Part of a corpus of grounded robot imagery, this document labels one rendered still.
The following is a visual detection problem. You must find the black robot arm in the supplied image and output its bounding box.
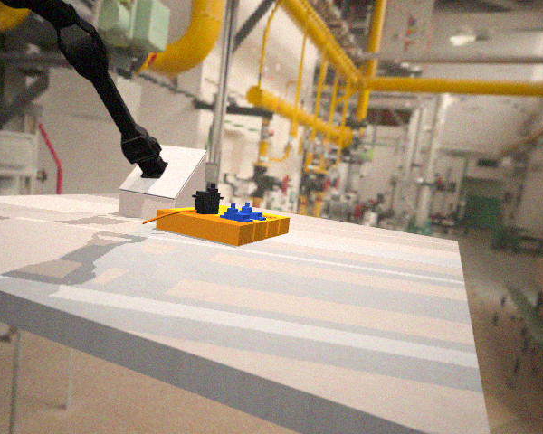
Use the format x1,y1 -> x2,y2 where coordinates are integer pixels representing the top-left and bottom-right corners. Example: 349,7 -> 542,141
0,0 -> 168,179

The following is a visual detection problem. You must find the black micro servo with brown cable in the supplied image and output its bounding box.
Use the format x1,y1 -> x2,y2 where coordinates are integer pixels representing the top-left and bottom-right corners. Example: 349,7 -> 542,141
142,184 -> 224,224

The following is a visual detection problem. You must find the orange flat deck plate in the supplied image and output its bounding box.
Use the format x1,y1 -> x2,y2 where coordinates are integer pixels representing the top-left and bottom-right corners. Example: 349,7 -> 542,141
156,203 -> 290,246

